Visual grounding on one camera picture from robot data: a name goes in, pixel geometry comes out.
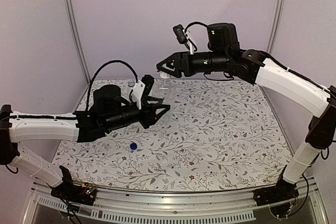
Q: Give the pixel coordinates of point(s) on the aluminium frame post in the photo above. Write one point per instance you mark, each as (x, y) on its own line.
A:
(76, 40)
(275, 25)

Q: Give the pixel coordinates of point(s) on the Pepsi label plastic bottle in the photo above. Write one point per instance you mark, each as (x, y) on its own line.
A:
(131, 84)

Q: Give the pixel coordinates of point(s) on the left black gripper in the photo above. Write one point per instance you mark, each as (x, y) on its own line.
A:
(148, 109)

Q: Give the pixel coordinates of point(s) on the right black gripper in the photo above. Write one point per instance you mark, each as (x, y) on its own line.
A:
(177, 57)

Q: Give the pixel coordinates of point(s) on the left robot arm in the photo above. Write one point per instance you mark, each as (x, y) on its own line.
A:
(109, 112)

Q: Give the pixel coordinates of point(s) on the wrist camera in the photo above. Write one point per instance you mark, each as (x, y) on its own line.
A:
(184, 37)
(141, 89)

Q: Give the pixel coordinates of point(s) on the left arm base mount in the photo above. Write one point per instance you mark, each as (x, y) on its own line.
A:
(83, 194)

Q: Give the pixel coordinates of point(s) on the left aluminium frame post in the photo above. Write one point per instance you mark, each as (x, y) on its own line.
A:
(76, 40)

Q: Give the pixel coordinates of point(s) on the floral patterned table mat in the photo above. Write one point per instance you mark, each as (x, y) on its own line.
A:
(222, 136)

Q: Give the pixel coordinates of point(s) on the blue bottle cap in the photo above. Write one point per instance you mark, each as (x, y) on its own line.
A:
(133, 146)

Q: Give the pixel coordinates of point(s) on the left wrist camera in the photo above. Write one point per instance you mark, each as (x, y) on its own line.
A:
(141, 89)

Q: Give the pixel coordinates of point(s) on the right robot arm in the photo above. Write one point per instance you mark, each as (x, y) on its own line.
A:
(258, 67)

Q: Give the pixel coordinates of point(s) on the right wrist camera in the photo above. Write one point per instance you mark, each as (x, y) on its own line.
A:
(184, 37)

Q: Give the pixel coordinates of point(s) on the clear plastic bottle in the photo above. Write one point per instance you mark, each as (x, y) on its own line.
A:
(165, 89)

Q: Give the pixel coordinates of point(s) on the white clear bottle cap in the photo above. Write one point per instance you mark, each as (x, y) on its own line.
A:
(164, 75)

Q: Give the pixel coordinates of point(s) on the front aluminium rail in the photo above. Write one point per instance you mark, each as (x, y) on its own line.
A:
(116, 205)

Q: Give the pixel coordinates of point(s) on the right aluminium frame post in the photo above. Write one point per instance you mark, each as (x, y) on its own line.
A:
(275, 25)

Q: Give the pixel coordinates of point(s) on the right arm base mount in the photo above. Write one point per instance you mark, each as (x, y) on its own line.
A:
(281, 191)

